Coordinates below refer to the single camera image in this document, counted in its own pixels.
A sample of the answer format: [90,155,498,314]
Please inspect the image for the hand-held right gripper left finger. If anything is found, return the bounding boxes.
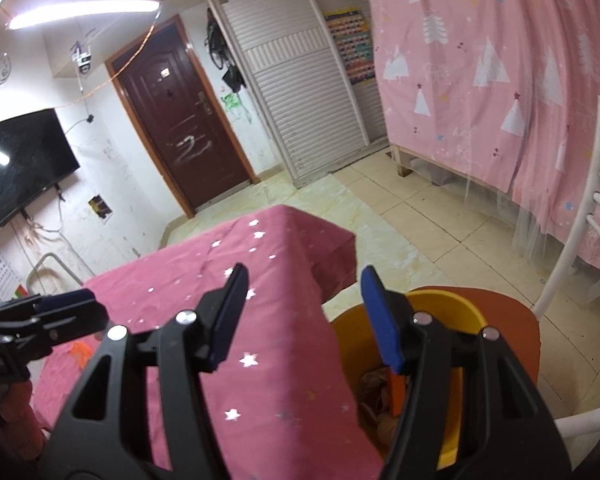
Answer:
[42,262,251,480]

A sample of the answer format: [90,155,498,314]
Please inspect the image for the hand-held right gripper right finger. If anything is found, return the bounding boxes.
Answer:
[360,266,566,480]

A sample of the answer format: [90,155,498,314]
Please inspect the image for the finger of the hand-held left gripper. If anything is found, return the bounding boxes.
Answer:
[40,300,110,347]
[30,287,98,312]

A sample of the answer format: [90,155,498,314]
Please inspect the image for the yellow bin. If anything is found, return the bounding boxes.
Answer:
[330,287,487,468]

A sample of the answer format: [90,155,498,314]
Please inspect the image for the orange box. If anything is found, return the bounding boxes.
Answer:
[389,370,408,418]
[70,341,93,368]

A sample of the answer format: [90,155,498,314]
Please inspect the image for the person's left hand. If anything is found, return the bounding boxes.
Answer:
[0,377,48,461]

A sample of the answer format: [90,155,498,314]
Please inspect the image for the flat orange box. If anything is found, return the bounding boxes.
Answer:
[70,341,93,368]

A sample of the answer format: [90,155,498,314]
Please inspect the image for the yellow wooden seat chair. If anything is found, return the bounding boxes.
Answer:
[26,252,88,296]

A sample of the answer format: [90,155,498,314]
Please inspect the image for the eye test chart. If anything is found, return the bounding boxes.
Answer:
[0,240,28,301]

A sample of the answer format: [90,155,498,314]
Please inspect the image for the pink star tablecloth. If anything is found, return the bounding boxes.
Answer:
[32,204,386,480]

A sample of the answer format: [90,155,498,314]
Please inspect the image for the dark brown door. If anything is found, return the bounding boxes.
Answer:
[105,15,257,218]

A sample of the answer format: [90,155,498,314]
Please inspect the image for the white metal chair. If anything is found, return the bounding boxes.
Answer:
[415,95,600,441]

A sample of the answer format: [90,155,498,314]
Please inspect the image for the small black hanging bag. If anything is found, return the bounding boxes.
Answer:
[222,65,245,93]

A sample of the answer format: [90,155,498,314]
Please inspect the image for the white slatted wardrobe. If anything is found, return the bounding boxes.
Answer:
[202,0,396,188]

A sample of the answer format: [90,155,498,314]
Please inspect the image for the pink patterned bed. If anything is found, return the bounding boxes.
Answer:
[357,0,600,281]

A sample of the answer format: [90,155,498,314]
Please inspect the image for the large black hanging bag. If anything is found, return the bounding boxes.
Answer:
[206,7,226,68]

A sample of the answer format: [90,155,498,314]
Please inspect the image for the colourful grid poster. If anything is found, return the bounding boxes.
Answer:
[325,6,378,86]

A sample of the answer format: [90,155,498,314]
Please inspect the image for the ceiling tube light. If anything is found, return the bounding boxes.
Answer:
[7,0,162,31]

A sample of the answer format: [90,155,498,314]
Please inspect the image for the black wall television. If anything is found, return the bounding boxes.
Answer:
[0,107,81,230]

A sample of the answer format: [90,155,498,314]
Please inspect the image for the wooden bed frame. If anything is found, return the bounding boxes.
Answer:
[391,142,413,178]

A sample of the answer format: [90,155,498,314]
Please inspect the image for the white security camera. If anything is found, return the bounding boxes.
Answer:
[70,45,93,76]

